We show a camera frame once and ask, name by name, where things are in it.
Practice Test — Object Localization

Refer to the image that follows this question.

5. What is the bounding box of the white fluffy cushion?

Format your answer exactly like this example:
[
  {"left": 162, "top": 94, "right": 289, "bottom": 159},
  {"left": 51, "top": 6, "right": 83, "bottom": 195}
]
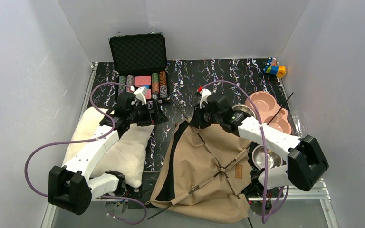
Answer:
[{"left": 71, "top": 107, "right": 154, "bottom": 188}]

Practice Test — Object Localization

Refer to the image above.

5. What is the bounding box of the colourful toy block car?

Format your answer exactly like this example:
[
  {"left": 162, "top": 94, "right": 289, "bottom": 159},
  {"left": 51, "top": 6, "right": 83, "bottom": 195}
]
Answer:
[{"left": 263, "top": 57, "right": 287, "bottom": 78}]

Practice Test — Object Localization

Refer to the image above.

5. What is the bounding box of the black poker chip case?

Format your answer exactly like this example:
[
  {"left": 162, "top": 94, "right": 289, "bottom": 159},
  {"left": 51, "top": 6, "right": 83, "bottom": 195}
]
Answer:
[{"left": 108, "top": 32, "right": 170, "bottom": 101}]

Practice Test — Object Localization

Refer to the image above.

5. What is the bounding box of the steel bowl near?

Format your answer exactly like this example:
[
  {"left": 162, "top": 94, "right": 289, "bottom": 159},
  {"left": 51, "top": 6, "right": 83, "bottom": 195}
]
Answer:
[{"left": 251, "top": 145, "right": 283, "bottom": 171}]

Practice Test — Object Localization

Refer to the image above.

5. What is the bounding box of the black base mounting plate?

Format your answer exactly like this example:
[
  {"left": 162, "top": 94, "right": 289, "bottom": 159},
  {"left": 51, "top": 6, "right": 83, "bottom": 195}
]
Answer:
[{"left": 96, "top": 171, "right": 278, "bottom": 210}]

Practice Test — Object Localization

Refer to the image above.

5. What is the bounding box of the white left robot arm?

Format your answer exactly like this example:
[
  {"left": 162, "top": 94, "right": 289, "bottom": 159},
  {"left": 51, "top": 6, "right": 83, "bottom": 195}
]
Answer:
[{"left": 48, "top": 87, "right": 168, "bottom": 215}]

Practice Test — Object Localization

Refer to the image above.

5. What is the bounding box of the steel bowl far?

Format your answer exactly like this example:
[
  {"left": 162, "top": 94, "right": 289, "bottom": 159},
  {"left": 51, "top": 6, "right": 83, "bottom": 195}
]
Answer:
[{"left": 232, "top": 104, "right": 257, "bottom": 118}]

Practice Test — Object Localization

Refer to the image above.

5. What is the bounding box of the tan fabric pet tent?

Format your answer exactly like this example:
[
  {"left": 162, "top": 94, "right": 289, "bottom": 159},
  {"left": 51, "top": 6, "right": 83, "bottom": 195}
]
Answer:
[{"left": 149, "top": 121, "right": 252, "bottom": 224}]

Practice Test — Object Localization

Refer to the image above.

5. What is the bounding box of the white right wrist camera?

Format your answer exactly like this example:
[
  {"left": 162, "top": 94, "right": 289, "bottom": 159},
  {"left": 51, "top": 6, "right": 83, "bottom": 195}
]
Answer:
[{"left": 197, "top": 86, "right": 212, "bottom": 109}]

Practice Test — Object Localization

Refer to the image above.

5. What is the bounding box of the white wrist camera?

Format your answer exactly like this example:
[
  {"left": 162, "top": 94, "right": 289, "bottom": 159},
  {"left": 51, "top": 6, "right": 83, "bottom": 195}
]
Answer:
[
  {"left": 133, "top": 86, "right": 148, "bottom": 105},
  {"left": 197, "top": 86, "right": 212, "bottom": 109}
]

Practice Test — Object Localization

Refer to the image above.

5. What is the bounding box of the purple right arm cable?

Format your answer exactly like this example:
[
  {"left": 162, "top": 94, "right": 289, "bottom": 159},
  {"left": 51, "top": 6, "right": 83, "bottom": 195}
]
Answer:
[{"left": 201, "top": 80, "right": 289, "bottom": 224}]

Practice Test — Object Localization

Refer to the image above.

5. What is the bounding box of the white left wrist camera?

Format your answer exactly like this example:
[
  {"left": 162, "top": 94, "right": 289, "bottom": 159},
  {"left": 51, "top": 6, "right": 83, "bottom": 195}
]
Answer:
[{"left": 133, "top": 86, "right": 148, "bottom": 105}]

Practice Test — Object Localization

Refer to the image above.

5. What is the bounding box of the pink double pet bowl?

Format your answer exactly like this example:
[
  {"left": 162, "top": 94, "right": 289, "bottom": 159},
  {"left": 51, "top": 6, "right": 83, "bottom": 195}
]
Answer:
[{"left": 250, "top": 91, "right": 292, "bottom": 134}]

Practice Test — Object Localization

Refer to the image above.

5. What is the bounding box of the clear plastic water bottle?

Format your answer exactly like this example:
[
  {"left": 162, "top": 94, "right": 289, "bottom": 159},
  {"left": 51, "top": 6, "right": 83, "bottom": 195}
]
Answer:
[{"left": 289, "top": 110, "right": 307, "bottom": 138}]

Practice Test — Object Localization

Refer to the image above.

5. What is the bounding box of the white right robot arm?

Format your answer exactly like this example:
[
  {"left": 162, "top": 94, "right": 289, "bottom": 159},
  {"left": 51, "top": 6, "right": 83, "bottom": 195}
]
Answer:
[{"left": 190, "top": 89, "right": 329, "bottom": 191}]

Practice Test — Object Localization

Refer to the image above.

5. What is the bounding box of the steel bowl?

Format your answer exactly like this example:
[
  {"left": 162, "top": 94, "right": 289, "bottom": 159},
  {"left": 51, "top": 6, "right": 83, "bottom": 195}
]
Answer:
[
  {"left": 232, "top": 104, "right": 257, "bottom": 118},
  {"left": 251, "top": 145, "right": 283, "bottom": 171}
]

